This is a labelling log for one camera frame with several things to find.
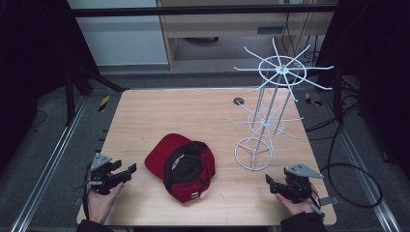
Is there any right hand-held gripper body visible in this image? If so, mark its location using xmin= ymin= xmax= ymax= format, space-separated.
xmin=278 ymin=162 xmax=325 ymax=205

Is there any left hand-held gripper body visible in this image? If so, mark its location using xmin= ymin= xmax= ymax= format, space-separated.
xmin=85 ymin=153 xmax=126 ymax=196

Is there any person's right hand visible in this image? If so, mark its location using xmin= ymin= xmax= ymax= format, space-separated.
xmin=275 ymin=183 xmax=319 ymax=218

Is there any person's left hand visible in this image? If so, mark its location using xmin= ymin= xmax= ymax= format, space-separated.
xmin=86 ymin=181 xmax=126 ymax=225

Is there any grey right gripper plug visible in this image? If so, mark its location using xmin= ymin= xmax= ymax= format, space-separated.
xmin=308 ymin=195 xmax=340 ymax=221

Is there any red and black baseball cap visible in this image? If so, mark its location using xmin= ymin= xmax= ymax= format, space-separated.
xmin=143 ymin=132 xmax=217 ymax=205

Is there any yellow and black striped tape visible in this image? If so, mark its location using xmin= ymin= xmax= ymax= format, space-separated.
xmin=304 ymin=92 xmax=324 ymax=107
xmin=98 ymin=95 xmax=111 ymax=113

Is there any black metal stand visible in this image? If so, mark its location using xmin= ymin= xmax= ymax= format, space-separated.
xmin=63 ymin=62 xmax=131 ymax=128

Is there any white cabinet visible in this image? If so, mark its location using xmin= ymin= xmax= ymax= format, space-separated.
xmin=66 ymin=0 xmax=169 ymax=68

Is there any black curtain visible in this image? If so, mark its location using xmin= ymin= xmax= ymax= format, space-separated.
xmin=313 ymin=0 xmax=410 ymax=182
xmin=0 ymin=0 xmax=101 ymax=175

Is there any light wooden desk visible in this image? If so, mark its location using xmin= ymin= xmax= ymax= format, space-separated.
xmin=156 ymin=0 xmax=340 ymax=71

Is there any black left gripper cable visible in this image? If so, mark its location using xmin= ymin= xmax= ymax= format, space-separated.
xmin=81 ymin=163 xmax=93 ymax=221

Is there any aluminium floor rail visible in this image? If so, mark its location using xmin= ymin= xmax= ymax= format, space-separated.
xmin=321 ymin=92 xmax=403 ymax=232
xmin=10 ymin=96 xmax=89 ymax=232

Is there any black looped floor cable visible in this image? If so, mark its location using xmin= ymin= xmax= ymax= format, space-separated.
xmin=305 ymin=109 xmax=384 ymax=210

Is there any white wire hanging rack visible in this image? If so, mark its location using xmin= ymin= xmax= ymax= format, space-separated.
xmin=228 ymin=37 xmax=336 ymax=172

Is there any black horizontal frame bar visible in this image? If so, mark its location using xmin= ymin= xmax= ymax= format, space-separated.
xmin=69 ymin=4 xmax=338 ymax=17

